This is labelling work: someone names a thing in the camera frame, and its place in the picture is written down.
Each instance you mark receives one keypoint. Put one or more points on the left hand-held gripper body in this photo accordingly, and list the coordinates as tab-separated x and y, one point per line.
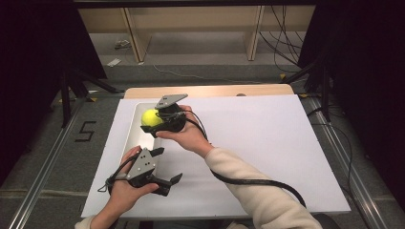
141	165

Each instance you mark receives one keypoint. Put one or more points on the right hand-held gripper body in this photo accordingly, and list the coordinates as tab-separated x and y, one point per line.
173	119

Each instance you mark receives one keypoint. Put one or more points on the yellow tennis ball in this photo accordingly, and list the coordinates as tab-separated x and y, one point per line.
150	117

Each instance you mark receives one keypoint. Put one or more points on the person's right hand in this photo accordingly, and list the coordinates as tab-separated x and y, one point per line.
191	135

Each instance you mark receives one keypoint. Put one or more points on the person's left hand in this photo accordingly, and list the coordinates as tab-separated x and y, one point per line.
124	197

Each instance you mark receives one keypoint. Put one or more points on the wooden table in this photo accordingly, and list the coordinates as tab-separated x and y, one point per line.
207	91

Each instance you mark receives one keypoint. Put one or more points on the white paper scrap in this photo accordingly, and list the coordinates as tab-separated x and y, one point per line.
114	62

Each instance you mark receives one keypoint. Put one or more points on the black metal stand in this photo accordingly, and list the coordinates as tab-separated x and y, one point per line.
324	92
65	101

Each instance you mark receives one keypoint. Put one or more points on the white work board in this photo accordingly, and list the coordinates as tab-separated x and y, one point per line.
270	143

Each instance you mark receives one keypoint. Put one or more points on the light wooden shelf unit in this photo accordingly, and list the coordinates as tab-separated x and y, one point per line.
191	19

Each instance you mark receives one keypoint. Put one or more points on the black curtain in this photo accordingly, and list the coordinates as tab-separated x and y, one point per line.
31	47
366	47

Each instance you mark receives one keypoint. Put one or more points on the metal floor rail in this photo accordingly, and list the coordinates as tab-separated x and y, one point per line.
41	178
350	178

